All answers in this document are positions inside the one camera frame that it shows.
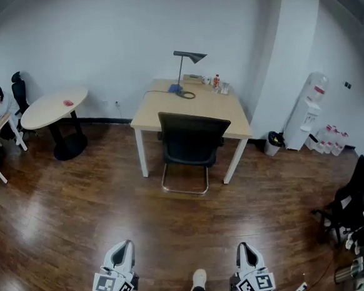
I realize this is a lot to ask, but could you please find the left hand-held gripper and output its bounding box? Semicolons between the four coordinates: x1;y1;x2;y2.
89;239;140;291

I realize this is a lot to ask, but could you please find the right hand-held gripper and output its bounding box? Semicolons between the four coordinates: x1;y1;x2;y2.
226;240;276;291

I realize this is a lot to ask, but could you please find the black chair with chrome frame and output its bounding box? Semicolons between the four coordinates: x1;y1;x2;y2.
156;106;237;198

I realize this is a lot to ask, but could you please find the person's right white shoe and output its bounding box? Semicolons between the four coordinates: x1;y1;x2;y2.
191;268;209;288

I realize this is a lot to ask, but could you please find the silver metal canister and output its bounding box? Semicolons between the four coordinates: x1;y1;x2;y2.
332;258;364;285

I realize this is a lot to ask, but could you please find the grey bin with black bag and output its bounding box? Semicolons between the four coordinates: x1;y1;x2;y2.
262;130;286;157

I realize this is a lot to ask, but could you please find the group of red-capped water bottles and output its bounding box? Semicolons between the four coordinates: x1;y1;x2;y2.
304;123;350;160

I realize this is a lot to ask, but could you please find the white water dispenser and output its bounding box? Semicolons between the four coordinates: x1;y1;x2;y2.
281;99;325;152

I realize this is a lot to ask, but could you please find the square wooden white-legged table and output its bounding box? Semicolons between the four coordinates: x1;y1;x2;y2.
126;71;257;192

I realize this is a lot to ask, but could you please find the round wooden black-base table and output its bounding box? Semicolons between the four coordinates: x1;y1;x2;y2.
18;85;94;164

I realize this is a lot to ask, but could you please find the red label drink bottle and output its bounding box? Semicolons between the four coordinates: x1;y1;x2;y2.
211;73;222;93

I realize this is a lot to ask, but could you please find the clear water jug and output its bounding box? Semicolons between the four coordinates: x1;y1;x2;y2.
301;70;331;105

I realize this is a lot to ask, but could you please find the wooden tissue box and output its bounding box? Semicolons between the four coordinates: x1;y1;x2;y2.
182;73;203;86

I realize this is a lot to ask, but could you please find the black desk lamp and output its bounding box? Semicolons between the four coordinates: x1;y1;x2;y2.
165;48;211;101

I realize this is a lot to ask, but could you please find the orange floor cable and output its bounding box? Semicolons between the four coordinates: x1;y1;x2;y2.
305;255;338;286

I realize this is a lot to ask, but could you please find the black lamp cable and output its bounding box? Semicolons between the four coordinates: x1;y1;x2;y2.
142;88;179;100

